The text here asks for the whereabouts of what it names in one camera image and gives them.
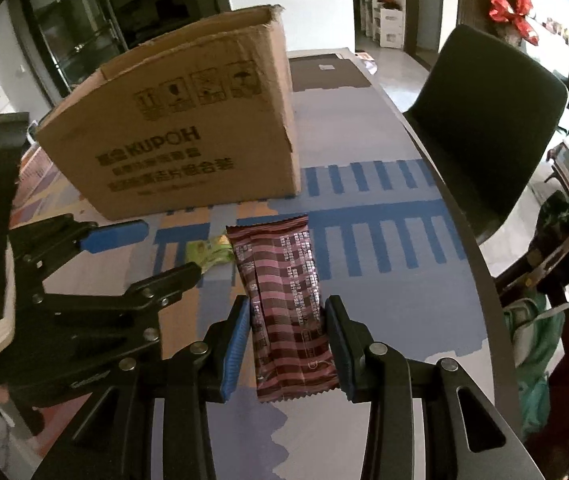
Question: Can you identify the colourful printed tablecloth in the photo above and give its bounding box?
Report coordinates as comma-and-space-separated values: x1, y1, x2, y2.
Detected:
9, 47, 490, 480

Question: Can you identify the wooden chair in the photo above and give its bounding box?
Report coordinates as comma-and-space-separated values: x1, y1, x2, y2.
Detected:
494, 225, 569, 411

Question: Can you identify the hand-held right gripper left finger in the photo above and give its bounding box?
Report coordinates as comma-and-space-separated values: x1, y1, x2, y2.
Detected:
29, 295, 251, 480

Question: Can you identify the white storage shelf unit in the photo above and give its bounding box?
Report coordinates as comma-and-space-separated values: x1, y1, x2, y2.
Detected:
357, 0, 405, 50

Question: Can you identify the red ribbon bow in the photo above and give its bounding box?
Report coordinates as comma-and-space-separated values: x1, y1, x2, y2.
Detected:
488, 0, 540, 45

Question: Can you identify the brown striped snack packet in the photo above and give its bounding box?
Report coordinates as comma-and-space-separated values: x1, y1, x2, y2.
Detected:
226, 214, 340, 405

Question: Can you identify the light green plastic bag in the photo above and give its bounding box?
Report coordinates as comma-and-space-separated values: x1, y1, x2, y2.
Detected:
504, 295, 565, 441

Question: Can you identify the dark chair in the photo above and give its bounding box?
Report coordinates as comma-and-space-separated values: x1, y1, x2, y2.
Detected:
404, 24, 569, 246

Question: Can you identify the brown cardboard box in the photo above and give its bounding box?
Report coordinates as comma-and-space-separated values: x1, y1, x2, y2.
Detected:
34, 4, 302, 221

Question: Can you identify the yellow-green candy packet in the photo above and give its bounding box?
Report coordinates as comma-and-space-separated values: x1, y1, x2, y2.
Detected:
186, 234, 235, 273

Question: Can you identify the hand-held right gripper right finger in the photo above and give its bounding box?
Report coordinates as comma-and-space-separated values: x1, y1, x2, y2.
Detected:
324, 295, 540, 480

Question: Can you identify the black glass cabinet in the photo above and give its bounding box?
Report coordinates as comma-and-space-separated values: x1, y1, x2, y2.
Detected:
19, 0, 230, 106

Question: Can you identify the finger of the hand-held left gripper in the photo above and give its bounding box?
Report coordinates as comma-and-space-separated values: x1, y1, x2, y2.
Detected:
7, 214, 149, 281
39, 262, 204, 357

